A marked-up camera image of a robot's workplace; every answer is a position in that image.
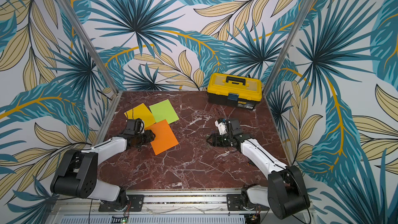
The orange paper sheet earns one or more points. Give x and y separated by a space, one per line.
164 137

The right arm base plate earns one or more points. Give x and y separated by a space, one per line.
240 202

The green paper sheet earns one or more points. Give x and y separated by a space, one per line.
164 111

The aluminium front rail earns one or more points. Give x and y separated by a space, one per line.
157 202

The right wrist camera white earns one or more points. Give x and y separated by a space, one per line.
221 126

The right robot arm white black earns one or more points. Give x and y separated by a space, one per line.
286 193

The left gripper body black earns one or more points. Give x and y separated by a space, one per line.
146 137

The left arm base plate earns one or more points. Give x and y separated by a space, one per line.
128 203

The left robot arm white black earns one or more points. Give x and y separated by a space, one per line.
76 175

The yellow paper sheet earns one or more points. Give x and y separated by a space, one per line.
141 112

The yellow black toolbox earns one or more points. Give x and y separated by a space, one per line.
234 91

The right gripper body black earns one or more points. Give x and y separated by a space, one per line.
218 140

